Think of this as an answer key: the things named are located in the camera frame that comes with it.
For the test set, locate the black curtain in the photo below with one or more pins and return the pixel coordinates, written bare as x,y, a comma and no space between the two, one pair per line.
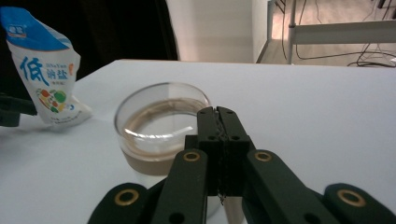
109,31

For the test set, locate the white table mat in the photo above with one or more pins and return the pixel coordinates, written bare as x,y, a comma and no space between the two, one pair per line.
311,102

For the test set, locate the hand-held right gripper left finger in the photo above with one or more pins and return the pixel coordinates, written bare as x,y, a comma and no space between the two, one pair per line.
211,149

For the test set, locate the white panel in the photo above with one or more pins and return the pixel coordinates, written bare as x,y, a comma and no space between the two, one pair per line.
211,31

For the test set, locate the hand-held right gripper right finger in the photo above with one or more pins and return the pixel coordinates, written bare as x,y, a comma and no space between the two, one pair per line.
235,149

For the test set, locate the blue white milk carton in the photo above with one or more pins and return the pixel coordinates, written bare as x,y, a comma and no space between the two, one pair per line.
46,77

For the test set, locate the white metal desk frame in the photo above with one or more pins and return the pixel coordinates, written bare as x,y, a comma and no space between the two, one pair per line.
342,32

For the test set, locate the clear glass pitcher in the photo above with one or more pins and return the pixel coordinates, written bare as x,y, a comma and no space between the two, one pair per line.
149,137

